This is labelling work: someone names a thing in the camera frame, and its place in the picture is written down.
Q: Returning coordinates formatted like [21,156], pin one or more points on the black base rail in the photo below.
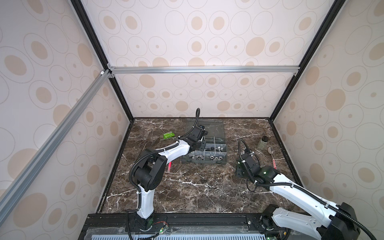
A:
[168,226]

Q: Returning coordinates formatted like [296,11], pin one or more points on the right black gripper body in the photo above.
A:
[239,174]

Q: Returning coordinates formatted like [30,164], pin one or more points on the metal tongs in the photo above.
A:
[148,144]

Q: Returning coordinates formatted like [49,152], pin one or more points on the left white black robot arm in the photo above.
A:
[147,172]

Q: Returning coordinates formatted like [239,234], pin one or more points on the grey compartment organizer box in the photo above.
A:
[214,138]

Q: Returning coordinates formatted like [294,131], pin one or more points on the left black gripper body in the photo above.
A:
[199,146]

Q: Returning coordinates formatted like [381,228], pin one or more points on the green snack packet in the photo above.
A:
[168,135]

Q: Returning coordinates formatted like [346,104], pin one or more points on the silver hex nuts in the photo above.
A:
[216,158]

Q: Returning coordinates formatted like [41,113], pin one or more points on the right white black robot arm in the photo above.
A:
[324,219]

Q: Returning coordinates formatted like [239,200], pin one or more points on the horizontal aluminium frame bar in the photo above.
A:
[202,70]

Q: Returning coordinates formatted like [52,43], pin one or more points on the small spice jar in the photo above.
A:
[263,143]

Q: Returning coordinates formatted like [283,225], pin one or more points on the pink handled spoon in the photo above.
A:
[271,152]

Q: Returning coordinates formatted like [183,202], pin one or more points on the diagonal aluminium frame bar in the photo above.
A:
[33,168]

